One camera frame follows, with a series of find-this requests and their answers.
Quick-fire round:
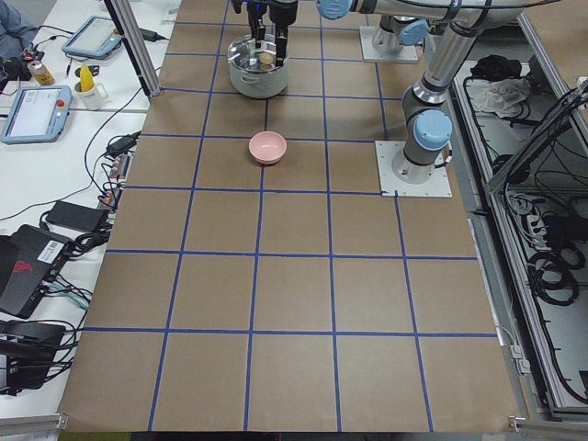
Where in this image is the teach pendant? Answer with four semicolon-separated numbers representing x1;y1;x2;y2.
62;16;122;60
1;85;73;144

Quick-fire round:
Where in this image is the white crumpled cloth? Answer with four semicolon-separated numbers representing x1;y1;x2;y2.
472;78;531;119

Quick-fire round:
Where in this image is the upper teach pendant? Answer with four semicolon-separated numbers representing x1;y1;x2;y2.
62;16;122;60

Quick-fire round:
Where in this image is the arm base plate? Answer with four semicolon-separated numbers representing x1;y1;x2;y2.
375;141;452;198
359;26;419;64

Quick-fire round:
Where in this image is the lower teach pendant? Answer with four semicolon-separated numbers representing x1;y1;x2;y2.
1;85;73;144

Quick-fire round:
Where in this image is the pale green electric pot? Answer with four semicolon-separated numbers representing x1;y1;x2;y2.
227;57;289;99

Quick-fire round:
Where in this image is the black laptop computer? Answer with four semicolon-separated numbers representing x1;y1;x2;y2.
1;225;74;319

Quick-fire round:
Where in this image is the glass pot lid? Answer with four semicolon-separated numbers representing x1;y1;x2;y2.
227;34;286;74

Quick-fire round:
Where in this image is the white mug with banana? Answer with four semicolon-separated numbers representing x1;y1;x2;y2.
74;63;109;110

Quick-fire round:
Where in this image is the aluminium frame post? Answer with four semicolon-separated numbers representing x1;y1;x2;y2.
105;0;161;99

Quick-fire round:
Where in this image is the black power adapter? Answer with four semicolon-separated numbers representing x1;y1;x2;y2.
45;201;109;232

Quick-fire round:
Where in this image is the pink bowl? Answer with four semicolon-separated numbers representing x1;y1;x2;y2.
248;130;288;165

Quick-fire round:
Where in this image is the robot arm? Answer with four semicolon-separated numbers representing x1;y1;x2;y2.
245;1;428;64
320;1;528;185

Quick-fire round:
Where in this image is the black cable bundle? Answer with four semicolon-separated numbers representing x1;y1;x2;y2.
527;238;584;307

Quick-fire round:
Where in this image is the brown egg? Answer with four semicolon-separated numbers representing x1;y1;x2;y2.
259;53;273;64

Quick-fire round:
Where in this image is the yellow drink can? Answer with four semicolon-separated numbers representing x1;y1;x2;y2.
28;60;55;86

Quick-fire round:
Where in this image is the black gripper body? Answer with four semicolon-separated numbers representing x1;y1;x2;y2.
269;0;297;28

